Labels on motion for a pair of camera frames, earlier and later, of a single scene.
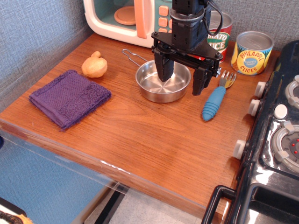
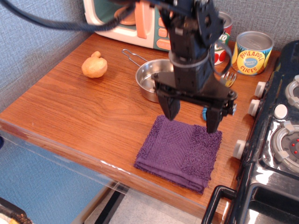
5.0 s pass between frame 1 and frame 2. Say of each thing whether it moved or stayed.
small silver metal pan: stayed
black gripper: moved
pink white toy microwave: stayed
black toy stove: stayed
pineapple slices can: stayed
